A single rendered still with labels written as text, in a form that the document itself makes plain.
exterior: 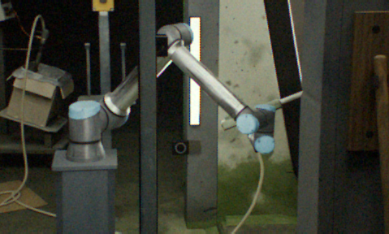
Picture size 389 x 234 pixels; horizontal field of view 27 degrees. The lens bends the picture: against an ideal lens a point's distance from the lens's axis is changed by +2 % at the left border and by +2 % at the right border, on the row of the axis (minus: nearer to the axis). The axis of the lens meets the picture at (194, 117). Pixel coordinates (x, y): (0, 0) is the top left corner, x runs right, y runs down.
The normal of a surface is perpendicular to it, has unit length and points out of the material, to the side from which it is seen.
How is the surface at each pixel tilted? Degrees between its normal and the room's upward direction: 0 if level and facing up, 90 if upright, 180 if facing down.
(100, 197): 90
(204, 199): 90
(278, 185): 90
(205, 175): 90
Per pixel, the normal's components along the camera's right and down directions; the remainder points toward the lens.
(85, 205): 0.11, 0.22
